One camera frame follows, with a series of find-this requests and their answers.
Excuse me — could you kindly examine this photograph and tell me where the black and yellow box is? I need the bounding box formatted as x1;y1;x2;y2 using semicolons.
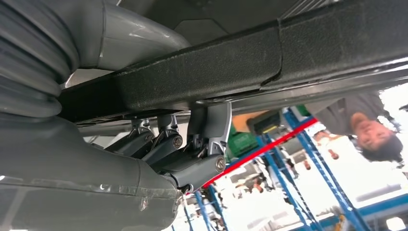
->
246;109;284;137

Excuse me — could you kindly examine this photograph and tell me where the blue metal shelf rack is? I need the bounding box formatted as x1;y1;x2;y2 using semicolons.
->
169;106;408;231

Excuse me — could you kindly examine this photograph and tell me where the person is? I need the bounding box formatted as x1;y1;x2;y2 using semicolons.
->
304;90;406;169

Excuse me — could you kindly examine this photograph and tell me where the green plastic crate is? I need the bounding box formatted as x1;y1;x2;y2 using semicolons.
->
225;123;259;159

